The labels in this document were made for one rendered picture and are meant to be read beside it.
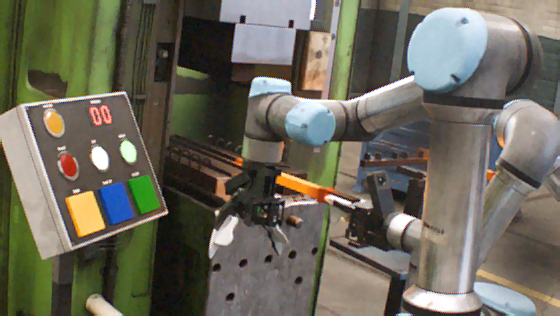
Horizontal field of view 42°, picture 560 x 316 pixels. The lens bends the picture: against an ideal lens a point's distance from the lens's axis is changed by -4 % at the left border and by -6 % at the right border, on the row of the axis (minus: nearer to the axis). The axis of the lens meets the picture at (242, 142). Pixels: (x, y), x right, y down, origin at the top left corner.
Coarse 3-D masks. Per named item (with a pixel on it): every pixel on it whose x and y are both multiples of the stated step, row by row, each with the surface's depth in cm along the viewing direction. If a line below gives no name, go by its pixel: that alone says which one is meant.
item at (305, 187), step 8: (240, 160) 199; (280, 176) 187; (288, 176) 187; (288, 184) 185; (296, 184) 182; (304, 184) 180; (312, 184) 181; (304, 192) 180; (312, 192) 178; (320, 192) 175; (328, 192) 174; (336, 192) 174; (320, 200) 175; (352, 200) 168
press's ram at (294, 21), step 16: (192, 0) 186; (208, 0) 181; (224, 0) 177; (240, 0) 180; (256, 0) 183; (272, 0) 186; (288, 0) 190; (304, 0) 193; (192, 16) 186; (208, 16) 181; (224, 16) 178; (240, 16) 183; (256, 16) 184; (272, 16) 188; (288, 16) 191; (304, 16) 194
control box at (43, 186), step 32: (96, 96) 153; (0, 128) 136; (32, 128) 133; (64, 128) 141; (96, 128) 150; (128, 128) 159; (32, 160) 133; (32, 192) 134; (64, 192) 135; (96, 192) 143; (128, 192) 152; (160, 192) 162; (32, 224) 135; (64, 224) 133; (128, 224) 149
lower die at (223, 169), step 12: (180, 144) 217; (204, 144) 222; (168, 156) 205; (204, 156) 207; (216, 156) 204; (240, 156) 211; (180, 168) 200; (192, 168) 196; (204, 168) 197; (216, 168) 196; (228, 168) 196; (240, 168) 197; (192, 180) 197; (204, 180) 193; (216, 180) 189; (216, 192) 189
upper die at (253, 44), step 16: (192, 32) 195; (208, 32) 189; (224, 32) 184; (240, 32) 183; (256, 32) 186; (272, 32) 189; (288, 32) 192; (192, 48) 195; (208, 48) 190; (224, 48) 185; (240, 48) 184; (256, 48) 187; (272, 48) 190; (288, 48) 193; (272, 64) 191; (288, 64) 195
